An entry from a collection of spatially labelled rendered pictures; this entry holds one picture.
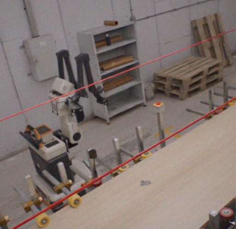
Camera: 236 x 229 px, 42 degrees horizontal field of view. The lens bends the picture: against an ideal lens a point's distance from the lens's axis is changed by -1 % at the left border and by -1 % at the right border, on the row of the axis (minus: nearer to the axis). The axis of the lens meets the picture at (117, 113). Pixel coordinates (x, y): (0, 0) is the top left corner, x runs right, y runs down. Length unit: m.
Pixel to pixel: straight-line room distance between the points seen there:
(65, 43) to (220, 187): 3.59
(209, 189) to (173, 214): 0.34
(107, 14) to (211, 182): 3.88
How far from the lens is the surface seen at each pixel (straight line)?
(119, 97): 5.82
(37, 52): 4.62
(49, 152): 3.19
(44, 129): 3.41
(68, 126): 3.40
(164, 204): 2.10
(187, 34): 6.96
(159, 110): 2.68
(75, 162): 3.86
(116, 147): 2.49
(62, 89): 3.25
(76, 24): 5.16
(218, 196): 2.16
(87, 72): 3.21
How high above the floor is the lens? 2.31
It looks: 24 degrees down
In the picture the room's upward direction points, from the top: 10 degrees counter-clockwise
